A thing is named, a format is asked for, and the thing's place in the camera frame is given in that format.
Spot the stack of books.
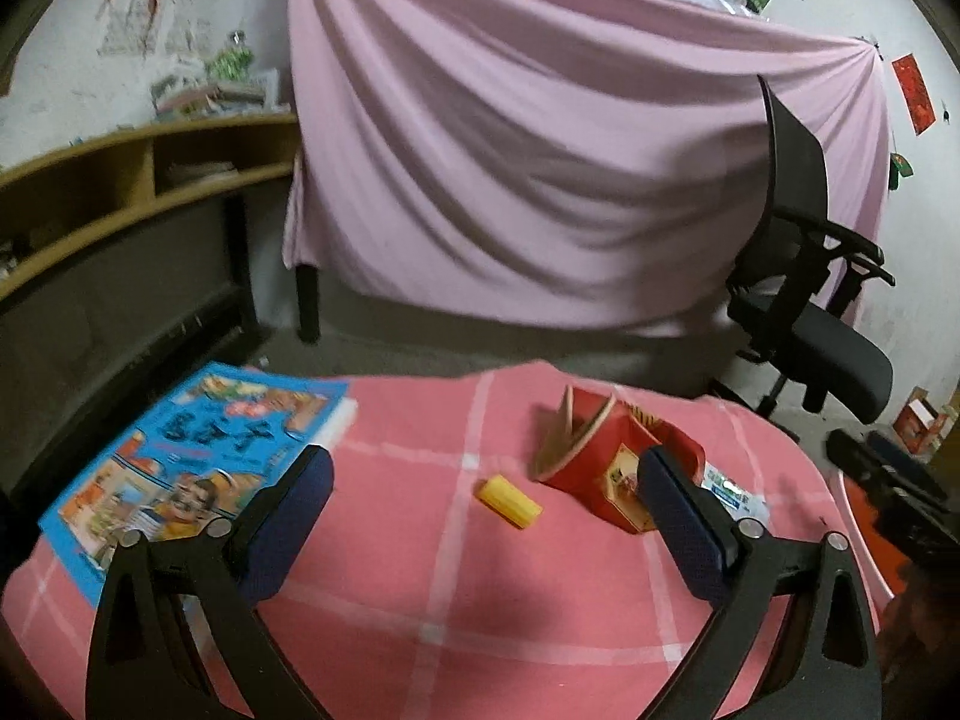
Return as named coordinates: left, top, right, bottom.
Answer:
left=150, top=67, right=291, bottom=118

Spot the thin paper stack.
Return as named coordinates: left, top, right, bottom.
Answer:
left=165, top=159, right=238, bottom=185

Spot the black office chair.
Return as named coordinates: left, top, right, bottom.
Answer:
left=709, top=75, right=897, bottom=425

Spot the wooden shelf desk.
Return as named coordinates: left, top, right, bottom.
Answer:
left=0, top=112, right=301, bottom=485

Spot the pink checked blanket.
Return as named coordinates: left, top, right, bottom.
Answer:
left=0, top=361, right=893, bottom=720

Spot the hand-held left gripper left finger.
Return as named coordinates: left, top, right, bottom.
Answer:
left=85, top=444, right=335, bottom=720

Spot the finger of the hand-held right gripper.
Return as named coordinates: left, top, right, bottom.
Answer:
left=827, top=429, right=905, bottom=500
left=866, top=431, right=953, bottom=502

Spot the red plastic bin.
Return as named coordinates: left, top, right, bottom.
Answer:
left=838, top=465, right=912, bottom=605

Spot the pink hanging sheet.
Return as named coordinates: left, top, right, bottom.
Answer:
left=281, top=0, right=893, bottom=338

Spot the red paper carton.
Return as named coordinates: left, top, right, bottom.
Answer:
left=529, top=384, right=707, bottom=535

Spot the red paper wall poster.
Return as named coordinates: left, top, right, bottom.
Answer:
left=891, top=54, right=935, bottom=137

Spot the white green printed wrapper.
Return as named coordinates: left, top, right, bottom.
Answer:
left=701, top=465, right=770, bottom=523

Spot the glass candy jar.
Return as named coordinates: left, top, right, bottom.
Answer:
left=206, top=30, right=256, bottom=83

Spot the yellow plastic cylinder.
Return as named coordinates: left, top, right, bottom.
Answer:
left=476, top=475, right=542, bottom=529

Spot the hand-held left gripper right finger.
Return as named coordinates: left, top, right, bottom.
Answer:
left=636, top=444, right=882, bottom=720

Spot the red white cardboard box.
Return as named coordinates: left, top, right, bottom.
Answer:
left=892, top=386, right=943, bottom=455

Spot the blue picture book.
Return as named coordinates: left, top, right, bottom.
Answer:
left=37, top=361, right=359, bottom=608

